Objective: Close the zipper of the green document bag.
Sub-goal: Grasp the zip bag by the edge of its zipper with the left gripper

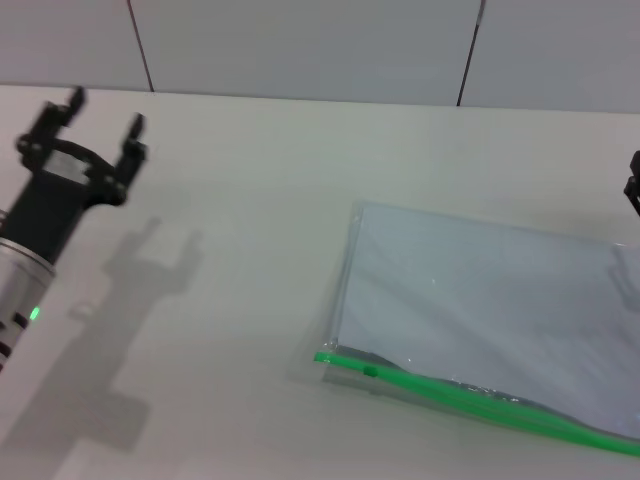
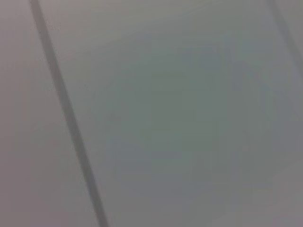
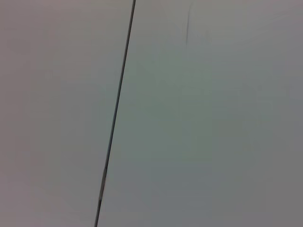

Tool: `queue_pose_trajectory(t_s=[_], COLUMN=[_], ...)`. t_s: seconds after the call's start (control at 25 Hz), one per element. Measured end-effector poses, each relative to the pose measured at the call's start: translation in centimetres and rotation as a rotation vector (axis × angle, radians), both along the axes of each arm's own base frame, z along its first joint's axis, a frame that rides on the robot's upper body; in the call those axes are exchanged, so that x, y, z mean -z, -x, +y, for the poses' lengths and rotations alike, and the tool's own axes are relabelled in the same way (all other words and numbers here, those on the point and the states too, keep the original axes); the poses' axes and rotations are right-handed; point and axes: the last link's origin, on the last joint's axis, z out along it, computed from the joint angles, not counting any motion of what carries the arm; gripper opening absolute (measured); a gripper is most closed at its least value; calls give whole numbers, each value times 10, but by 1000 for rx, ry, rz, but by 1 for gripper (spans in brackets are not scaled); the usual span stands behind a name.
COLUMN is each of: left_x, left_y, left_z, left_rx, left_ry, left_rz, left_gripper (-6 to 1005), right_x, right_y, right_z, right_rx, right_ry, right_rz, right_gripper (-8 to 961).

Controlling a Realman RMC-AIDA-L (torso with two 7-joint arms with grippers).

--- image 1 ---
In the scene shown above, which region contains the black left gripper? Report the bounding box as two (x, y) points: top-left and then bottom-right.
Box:
(0, 86), (150, 264)

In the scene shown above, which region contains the clear document bag green zipper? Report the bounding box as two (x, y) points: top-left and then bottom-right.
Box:
(287, 200), (640, 459)

